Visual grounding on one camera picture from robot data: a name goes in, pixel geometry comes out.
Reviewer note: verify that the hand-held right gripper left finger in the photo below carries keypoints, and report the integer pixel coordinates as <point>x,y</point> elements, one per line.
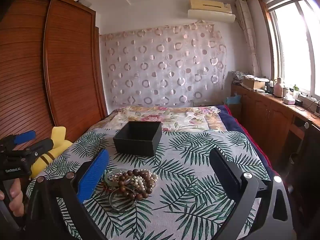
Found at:
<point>93,177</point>

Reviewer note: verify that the wooden side cabinet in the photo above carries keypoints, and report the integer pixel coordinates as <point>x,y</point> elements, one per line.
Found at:
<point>262,115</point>

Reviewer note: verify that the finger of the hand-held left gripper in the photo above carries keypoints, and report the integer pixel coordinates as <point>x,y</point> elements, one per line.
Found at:
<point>42,145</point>
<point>23,136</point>

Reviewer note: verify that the silver metal bangle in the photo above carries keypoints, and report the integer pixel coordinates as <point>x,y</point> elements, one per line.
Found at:
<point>124,208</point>

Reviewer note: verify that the cardboard box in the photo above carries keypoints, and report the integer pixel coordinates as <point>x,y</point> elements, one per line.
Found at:
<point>253,83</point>

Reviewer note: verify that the window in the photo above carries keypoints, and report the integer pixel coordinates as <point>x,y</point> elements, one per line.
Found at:
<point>292,47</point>

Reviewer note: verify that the red blanket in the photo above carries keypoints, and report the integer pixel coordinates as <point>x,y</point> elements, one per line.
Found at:
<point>255,145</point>

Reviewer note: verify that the pale green jade bangle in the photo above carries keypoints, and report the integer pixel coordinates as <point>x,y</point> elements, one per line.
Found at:
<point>107,178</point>

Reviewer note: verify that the floral quilt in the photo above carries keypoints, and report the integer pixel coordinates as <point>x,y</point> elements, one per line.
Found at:
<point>180,118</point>

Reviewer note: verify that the person's left hand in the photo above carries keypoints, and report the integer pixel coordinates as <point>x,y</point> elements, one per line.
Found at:
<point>15,200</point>

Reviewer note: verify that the tissue box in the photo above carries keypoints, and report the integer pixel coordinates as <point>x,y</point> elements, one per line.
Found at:
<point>289,100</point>

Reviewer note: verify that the black box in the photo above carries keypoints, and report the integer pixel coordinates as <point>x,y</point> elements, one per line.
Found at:
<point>137,140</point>

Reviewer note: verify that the patterned window curtain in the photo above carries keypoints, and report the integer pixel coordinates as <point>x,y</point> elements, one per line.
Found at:
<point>248,37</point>

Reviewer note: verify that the navy blue blanket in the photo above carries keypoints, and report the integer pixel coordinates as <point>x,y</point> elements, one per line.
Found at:
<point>232,122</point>

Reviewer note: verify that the blue paper bag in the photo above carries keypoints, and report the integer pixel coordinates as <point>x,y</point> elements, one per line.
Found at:
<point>232,100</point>

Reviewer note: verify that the leaf print bed sheet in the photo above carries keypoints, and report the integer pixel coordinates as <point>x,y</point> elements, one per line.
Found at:
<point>190,192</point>

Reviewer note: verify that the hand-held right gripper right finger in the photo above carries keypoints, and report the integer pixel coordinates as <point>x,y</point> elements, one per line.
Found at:
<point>226,171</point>

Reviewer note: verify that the green capped bottle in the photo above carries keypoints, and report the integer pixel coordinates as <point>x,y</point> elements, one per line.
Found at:
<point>296,92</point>

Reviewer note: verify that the yellow plush toy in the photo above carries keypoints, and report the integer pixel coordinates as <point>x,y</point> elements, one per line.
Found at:
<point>50,157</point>

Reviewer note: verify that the wall air conditioner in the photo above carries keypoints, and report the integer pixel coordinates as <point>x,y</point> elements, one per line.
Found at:
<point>212,11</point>

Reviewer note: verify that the brown wooden wardrobe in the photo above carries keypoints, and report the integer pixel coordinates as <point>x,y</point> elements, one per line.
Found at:
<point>62,67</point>

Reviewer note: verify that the circle pattern sheer cloth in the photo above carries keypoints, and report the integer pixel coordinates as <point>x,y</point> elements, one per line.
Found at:
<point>162,65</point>

